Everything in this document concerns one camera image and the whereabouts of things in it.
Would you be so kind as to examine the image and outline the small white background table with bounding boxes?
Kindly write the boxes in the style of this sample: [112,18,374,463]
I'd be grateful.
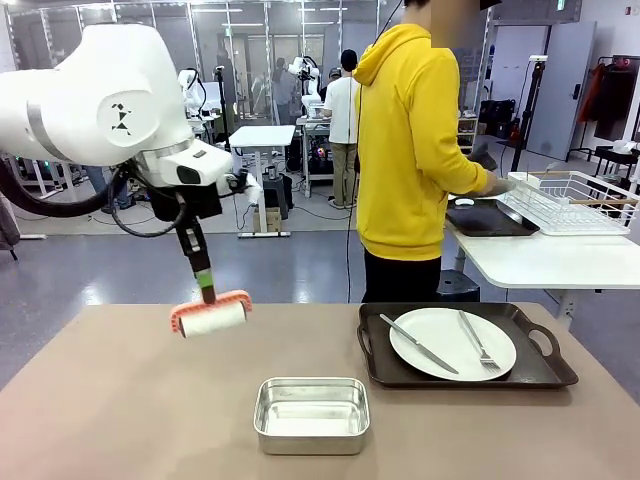
[228,124,298,239]

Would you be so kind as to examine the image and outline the black storage cases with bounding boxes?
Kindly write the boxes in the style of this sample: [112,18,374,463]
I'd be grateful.
[479,98,518,139]

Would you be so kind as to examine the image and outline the background person in white shirt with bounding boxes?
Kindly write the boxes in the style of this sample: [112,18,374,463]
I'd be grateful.
[322,48,361,209]

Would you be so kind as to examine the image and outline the grey plastic step stool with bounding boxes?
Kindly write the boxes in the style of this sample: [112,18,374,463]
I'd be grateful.
[261,167,294,222]

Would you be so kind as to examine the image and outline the person in yellow hoodie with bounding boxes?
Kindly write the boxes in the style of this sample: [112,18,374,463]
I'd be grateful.
[351,0,494,304]

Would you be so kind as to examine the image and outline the clothes rack with garments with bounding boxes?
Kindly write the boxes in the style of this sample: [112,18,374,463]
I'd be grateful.
[577,54,640,152]

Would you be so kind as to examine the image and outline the white shoe rack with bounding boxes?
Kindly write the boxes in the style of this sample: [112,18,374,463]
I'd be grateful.
[457,112,480,152]

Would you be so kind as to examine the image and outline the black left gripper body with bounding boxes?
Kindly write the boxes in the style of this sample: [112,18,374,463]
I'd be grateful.
[148,182,223,255]

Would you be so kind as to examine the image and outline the white wire dish rack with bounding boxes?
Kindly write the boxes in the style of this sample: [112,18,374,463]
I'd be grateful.
[499,170,640,238]

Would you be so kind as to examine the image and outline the person's right hand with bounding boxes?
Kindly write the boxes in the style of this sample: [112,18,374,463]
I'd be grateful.
[484,175,517,198]

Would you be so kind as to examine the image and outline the black stool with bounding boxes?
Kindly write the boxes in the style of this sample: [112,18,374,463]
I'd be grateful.
[436,269,482,304]

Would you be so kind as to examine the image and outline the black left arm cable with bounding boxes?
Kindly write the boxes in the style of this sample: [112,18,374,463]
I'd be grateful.
[0,158,190,240]

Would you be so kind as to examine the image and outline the dark brown serving tray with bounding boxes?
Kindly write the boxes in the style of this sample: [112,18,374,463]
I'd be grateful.
[444,198,543,238]
[357,302,580,390]

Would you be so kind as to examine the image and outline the person's right forearm yellow sleeve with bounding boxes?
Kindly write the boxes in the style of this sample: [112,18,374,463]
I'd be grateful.
[438,157,491,202]

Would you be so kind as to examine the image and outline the black tripod stand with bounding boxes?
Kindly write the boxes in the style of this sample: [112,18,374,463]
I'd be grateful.
[508,54,549,174]

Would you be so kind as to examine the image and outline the silver table knife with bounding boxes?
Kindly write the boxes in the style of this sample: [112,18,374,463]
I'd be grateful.
[378,313,460,375]

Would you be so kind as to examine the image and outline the black cart with tissue box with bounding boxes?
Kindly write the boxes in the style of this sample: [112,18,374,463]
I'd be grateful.
[582,139,640,197]

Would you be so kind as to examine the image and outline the white side table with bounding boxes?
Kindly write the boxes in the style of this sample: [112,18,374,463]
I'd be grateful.
[442,172,640,332]

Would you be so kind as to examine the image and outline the background robot behind glass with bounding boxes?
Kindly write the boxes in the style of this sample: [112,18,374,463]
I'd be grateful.
[287,55,322,109]

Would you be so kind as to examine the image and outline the silver fork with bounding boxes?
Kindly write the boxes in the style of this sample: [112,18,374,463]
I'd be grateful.
[457,309,502,374]

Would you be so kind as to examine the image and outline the background person in black shirt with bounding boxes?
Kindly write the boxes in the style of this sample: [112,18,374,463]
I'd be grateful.
[87,164,136,214]

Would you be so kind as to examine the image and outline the rectangular metal tin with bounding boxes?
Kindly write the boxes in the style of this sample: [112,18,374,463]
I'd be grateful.
[253,377,372,456]

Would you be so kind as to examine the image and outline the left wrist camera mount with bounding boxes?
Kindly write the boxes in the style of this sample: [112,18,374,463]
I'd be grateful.
[221,171,262,207]

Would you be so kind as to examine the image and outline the cardboard box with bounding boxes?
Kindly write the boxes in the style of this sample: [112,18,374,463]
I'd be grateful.
[252,206,282,234]

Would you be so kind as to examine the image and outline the pink lint roller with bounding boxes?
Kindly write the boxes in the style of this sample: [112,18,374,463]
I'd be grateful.
[168,288,253,340]

